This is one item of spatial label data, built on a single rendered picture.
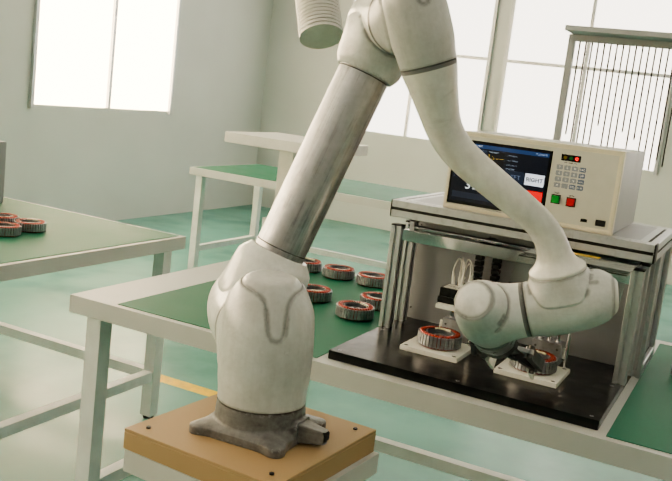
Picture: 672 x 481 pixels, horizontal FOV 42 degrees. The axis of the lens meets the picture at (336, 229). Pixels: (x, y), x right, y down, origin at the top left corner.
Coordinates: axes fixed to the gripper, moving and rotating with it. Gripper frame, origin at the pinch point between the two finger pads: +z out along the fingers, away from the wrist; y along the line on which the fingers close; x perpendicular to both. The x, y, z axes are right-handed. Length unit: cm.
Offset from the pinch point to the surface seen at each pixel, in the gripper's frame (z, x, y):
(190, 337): 3, -13, -81
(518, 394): 6.7, -4.6, 1.7
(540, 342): 30.7, 14.8, -1.5
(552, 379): 17.8, 3.2, 6.0
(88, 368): 15, -26, -117
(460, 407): 2.1, -11.6, -8.7
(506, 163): 10, 53, -17
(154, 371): 109, -11, -160
